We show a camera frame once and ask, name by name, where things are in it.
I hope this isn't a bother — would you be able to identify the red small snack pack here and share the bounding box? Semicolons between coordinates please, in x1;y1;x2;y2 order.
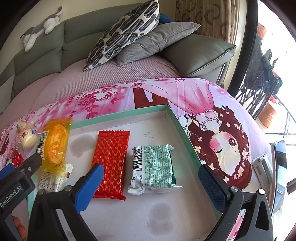
6;147;24;168

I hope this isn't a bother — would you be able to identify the white cream snack sachet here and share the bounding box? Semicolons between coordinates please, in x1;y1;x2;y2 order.
39;164;74;193

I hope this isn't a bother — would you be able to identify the yellow cake snack pack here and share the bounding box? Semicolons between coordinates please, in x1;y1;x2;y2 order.
35;117;72;175

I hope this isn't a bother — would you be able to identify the clear pack yellow bun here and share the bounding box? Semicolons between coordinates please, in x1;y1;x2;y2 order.
16;120;40;155

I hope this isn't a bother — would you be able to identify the red patterned snack bar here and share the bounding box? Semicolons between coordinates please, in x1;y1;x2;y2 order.
91;130;130;201

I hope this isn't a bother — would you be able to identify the green white snack pack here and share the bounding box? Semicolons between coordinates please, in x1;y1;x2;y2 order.
127;144;183;195

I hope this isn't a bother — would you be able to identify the pink cartoon tablecloth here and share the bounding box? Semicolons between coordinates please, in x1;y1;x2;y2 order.
0;77;278;241

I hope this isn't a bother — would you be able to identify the light grey small cushion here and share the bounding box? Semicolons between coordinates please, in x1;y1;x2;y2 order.
0;75;15;114

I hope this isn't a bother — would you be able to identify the orange bucket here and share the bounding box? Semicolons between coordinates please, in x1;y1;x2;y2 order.
258;96;276;128

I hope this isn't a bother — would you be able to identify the pink sofa cover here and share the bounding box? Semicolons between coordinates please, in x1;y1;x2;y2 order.
1;56;180;130

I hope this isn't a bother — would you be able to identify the folded black chair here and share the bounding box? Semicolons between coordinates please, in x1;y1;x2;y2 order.
235;36;282;119

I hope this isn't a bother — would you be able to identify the grey white plush dog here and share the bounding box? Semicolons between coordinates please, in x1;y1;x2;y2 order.
20;6;63;52

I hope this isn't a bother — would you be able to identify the grey green sofa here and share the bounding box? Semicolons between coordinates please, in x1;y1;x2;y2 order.
1;4;236;118

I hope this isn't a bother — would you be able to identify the grey pillow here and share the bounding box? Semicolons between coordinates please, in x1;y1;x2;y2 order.
116;22;200;65

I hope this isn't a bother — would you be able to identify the black white patterned pillow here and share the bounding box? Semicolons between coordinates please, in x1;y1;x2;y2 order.
83;1;160;72

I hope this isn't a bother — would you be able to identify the patterned beige curtain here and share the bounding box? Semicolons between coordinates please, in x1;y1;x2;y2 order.
175;0;246;46

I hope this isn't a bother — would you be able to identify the blue cloth behind pillows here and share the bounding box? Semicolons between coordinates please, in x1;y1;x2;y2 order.
159;13;175;24

